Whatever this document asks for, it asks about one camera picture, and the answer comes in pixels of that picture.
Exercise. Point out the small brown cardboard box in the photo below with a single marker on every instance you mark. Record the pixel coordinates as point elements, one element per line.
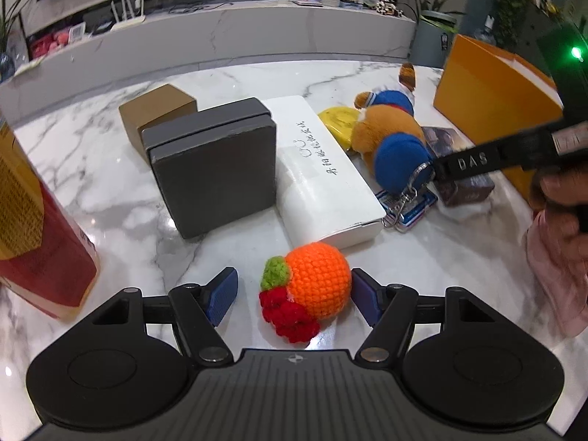
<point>151,110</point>

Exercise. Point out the crochet orange fruit toy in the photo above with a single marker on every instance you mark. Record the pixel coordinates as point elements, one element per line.
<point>317,280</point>

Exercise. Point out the small brown toy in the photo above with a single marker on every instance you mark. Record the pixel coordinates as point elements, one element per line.
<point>407,76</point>

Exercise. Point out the purple printed box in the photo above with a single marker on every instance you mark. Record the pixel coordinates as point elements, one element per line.
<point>464,190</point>

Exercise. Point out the tall leafy green plant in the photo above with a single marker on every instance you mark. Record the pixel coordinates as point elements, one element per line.
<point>519,0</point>

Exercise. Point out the small white clock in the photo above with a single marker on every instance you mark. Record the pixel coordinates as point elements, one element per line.
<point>78,32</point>

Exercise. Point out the brown and blue plush toy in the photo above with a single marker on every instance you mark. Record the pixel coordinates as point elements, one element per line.
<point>390,128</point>

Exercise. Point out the long-leaf potted plant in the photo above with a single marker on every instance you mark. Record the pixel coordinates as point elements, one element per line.
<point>9,32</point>

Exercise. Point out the clear water bottle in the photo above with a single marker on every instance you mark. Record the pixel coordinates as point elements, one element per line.
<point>486,32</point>

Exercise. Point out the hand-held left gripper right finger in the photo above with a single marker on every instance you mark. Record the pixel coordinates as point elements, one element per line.
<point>366,296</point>

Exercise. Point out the long white box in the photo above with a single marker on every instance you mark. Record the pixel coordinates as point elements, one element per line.
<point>321,183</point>

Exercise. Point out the pink plush items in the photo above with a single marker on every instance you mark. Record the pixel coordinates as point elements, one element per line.
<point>48,43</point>

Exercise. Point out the white router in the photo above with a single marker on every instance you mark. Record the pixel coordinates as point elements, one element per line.
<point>131,19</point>

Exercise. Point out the grey square box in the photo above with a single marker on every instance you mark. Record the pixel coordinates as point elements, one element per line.
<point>211,179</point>

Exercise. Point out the red and yellow carton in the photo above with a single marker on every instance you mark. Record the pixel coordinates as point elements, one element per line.
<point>32,239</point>

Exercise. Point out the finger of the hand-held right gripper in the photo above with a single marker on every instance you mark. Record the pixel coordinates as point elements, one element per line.
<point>487,156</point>

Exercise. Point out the person's right hand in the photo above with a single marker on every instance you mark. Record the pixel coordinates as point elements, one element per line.
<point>558,190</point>

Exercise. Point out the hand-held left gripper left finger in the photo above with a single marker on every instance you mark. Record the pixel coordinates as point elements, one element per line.
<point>223,296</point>

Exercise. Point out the large orange box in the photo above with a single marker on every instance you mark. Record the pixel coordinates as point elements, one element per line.
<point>477,87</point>

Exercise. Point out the white marble tv bench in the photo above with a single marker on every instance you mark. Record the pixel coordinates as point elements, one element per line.
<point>275,32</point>

